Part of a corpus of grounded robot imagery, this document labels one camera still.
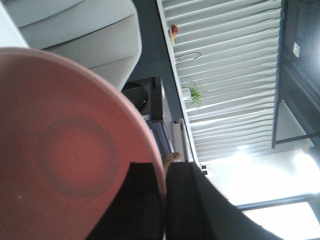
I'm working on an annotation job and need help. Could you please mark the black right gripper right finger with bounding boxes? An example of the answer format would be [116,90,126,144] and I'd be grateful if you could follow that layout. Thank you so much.
[166,162,279,240]

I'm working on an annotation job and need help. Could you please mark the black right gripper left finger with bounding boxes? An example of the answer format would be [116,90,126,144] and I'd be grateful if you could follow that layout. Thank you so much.
[87,163,163,240]

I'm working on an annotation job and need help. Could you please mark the pink bowl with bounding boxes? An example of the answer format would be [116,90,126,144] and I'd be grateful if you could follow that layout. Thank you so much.
[0,47,166,240]

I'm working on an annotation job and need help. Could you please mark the woven basket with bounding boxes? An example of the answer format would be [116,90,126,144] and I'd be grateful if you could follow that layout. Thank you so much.
[162,152,181,172]

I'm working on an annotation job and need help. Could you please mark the potted green plant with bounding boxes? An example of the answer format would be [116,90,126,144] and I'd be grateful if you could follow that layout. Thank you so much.
[182,85,207,107]

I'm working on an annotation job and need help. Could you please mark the dark kitchen counter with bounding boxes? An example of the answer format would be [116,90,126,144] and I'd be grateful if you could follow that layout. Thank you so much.
[122,0,201,163]

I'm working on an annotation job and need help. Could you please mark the right beige armchair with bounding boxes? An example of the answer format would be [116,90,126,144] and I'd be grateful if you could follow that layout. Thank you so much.
[1,0,142,90]

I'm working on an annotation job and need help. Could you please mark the fruit bowl on counter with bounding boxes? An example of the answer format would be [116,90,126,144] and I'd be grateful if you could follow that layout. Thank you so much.
[169,24,179,45]

